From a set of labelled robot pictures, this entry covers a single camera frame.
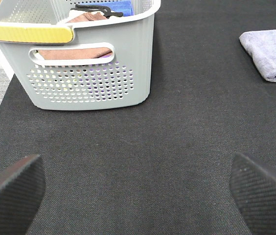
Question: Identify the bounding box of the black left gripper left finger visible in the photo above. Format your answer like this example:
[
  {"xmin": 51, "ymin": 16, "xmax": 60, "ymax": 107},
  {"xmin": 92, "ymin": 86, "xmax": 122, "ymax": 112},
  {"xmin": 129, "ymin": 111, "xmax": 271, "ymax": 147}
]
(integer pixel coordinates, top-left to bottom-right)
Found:
[{"xmin": 0, "ymin": 154, "xmax": 46, "ymax": 235}]

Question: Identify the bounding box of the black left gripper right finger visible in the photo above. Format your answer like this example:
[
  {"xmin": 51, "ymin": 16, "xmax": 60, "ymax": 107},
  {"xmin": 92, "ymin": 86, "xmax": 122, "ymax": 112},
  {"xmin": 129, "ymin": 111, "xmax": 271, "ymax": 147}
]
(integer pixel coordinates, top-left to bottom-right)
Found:
[{"xmin": 230, "ymin": 153, "xmax": 276, "ymax": 235}]

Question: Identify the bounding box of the lavender towel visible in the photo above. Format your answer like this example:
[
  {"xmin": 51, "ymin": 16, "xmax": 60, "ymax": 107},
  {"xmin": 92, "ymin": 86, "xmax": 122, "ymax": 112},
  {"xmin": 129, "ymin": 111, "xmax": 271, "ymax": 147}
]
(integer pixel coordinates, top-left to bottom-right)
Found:
[{"xmin": 239, "ymin": 29, "xmax": 276, "ymax": 83}]

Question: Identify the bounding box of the black table mat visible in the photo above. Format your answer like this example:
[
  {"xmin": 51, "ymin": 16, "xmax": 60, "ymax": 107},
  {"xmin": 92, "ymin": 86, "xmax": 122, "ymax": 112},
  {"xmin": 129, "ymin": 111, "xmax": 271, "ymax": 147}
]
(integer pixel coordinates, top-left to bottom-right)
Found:
[{"xmin": 0, "ymin": 0, "xmax": 276, "ymax": 235}]

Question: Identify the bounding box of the grey perforated laundry basket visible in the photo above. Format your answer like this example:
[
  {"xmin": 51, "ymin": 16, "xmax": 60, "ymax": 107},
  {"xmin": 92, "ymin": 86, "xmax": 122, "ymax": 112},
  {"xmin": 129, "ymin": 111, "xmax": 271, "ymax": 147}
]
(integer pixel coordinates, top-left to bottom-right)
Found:
[{"xmin": 0, "ymin": 0, "xmax": 161, "ymax": 111}]

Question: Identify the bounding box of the brown towel in basket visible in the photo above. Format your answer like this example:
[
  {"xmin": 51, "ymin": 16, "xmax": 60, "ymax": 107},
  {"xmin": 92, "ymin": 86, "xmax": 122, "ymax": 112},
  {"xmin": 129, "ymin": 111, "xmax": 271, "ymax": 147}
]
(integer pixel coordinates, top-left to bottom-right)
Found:
[{"xmin": 35, "ymin": 10, "xmax": 112, "ymax": 60}]

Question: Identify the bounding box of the blue towel in basket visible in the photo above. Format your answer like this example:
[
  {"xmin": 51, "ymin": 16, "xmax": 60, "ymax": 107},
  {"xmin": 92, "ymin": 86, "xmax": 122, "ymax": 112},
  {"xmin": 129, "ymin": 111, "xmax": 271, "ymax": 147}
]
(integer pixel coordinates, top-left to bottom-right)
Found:
[{"xmin": 86, "ymin": 0, "xmax": 134, "ymax": 17}]

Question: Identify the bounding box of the yellow basket handle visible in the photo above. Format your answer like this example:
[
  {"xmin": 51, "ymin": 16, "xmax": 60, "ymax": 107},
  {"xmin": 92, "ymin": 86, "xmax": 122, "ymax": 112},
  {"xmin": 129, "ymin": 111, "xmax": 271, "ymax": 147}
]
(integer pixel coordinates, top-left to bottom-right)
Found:
[{"xmin": 0, "ymin": 0, "xmax": 74, "ymax": 44}]

